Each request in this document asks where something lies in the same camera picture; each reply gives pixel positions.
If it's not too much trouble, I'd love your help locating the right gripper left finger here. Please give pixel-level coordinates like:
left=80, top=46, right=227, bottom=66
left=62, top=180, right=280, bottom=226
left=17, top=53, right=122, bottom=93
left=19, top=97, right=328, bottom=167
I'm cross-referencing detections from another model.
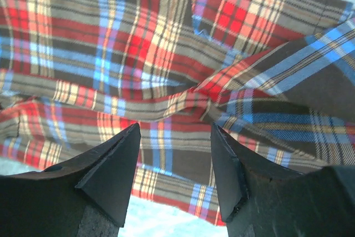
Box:
left=1, top=124, right=141, bottom=236

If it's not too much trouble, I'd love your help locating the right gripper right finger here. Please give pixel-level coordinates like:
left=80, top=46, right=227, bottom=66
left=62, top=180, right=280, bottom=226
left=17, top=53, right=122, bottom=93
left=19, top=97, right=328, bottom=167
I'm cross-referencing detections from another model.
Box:
left=211, top=125, right=354, bottom=236

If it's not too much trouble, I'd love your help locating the red brown plaid shirt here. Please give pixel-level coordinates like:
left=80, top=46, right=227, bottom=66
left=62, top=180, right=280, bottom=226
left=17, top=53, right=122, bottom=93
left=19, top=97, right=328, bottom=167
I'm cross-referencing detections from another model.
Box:
left=1, top=0, right=354, bottom=225

